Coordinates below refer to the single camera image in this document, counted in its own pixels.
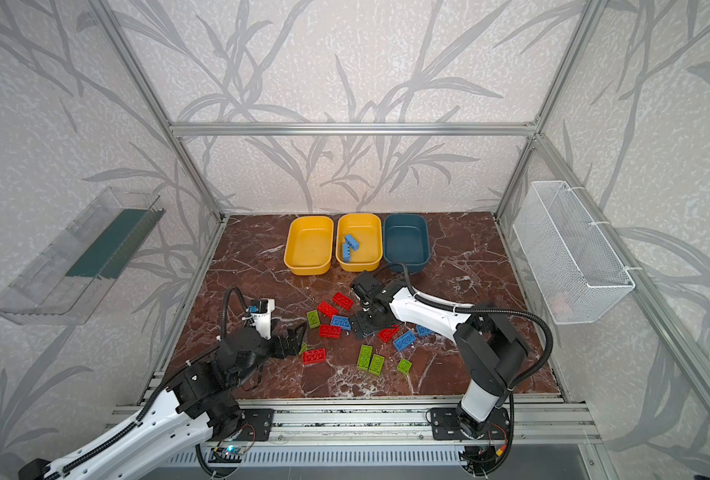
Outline middle yellow plastic bin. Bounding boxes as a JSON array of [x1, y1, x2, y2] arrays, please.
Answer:
[[336, 213, 383, 272]]

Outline left circuit board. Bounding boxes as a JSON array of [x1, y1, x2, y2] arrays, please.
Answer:
[[208, 445, 252, 465]]

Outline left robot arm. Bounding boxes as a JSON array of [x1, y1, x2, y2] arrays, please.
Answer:
[[18, 287, 307, 479]]

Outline aluminium front rail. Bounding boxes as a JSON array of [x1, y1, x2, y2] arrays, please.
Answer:
[[99, 395, 602, 448]]

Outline small green lego brick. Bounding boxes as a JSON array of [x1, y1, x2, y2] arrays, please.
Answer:
[[397, 359, 413, 375]]

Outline yellow plastic bin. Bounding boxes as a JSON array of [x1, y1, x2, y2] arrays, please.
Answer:
[[284, 216, 334, 276], [336, 213, 383, 272]]

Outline white wire mesh basket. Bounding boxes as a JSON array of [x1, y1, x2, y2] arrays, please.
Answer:
[[513, 180, 635, 325]]

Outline left yellow plastic bin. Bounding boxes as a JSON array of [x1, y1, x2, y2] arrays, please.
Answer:
[[284, 216, 334, 276]]

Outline clear plastic wall tray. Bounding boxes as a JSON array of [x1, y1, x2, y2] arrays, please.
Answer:
[[0, 187, 165, 326]]

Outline red lego brick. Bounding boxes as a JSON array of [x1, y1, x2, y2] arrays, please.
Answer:
[[317, 301, 339, 319], [318, 325, 342, 339], [332, 292, 354, 310], [302, 348, 327, 366], [378, 325, 401, 343]]

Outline blue lego brick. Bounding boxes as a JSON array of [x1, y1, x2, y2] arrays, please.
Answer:
[[342, 243, 352, 263], [330, 315, 352, 331], [345, 234, 359, 250], [416, 325, 435, 338], [393, 331, 417, 351]]

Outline teal plastic bin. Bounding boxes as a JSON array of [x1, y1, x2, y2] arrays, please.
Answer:
[[383, 213, 431, 273]]

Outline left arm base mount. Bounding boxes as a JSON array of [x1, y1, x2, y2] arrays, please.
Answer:
[[212, 408, 275, 442]]

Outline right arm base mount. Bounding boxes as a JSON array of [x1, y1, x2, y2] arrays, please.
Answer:
[[426, 407, 512, 442]]

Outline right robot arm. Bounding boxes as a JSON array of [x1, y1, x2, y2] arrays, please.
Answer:
[[350, 264, 555, 425]]

